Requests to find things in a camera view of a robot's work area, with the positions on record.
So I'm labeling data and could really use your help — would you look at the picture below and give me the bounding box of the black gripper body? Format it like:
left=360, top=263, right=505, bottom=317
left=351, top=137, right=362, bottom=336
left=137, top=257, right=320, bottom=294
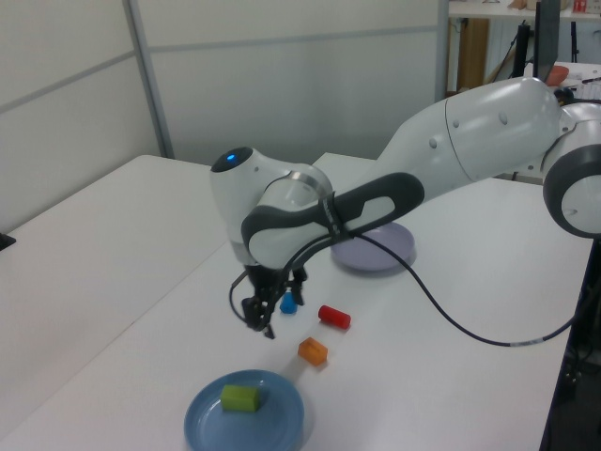
left=244, top=264, right=296, bottom=307

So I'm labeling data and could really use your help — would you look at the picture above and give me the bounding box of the red cylinder block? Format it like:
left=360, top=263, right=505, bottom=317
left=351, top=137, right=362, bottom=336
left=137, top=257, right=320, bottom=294
left=317, top=303, right=352, bottom=330

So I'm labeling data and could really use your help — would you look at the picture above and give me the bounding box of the orange rectangular block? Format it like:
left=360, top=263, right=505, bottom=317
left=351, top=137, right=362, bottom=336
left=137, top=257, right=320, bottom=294
left=297, top=336, right=330, bottom=366

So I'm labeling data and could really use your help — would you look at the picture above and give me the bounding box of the green rectangular block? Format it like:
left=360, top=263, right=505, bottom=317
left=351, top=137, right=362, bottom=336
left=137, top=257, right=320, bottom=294
left=220, top=383, right=261, bottom=415

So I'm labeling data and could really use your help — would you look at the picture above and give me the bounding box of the purple plate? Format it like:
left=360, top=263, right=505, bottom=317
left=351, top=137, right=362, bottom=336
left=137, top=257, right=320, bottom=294
left=330, top=223, right=418, bottom=272

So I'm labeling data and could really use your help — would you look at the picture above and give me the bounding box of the blue plate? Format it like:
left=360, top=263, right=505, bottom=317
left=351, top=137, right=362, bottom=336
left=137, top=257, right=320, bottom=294
left=183, top=369, right=306, bottom=451

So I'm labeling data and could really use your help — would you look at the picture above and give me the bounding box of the black monitor stand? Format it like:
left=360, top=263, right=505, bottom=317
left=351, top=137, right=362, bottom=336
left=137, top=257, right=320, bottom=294
left=515, top=21, right=534, bottom=79

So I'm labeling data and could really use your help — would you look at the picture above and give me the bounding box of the black velcro strap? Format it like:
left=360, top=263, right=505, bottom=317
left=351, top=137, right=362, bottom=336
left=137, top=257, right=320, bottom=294
left=321, top=191, right=356, bottom=243

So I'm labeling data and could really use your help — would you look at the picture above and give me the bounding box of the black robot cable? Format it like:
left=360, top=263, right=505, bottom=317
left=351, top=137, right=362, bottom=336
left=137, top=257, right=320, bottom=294
left=228, top=229, right=578, bottom=349

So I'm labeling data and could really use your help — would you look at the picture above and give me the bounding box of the grey partition post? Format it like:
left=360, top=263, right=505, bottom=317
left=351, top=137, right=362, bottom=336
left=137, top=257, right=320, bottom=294
left=436, top=0, right=453, bottom=102
left=122, top=0, right=176, bottom=160

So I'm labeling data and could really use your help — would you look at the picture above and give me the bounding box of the black metal stand frame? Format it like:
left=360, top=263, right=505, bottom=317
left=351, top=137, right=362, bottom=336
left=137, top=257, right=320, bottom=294
left=539, top=239, right=601, bottom=451

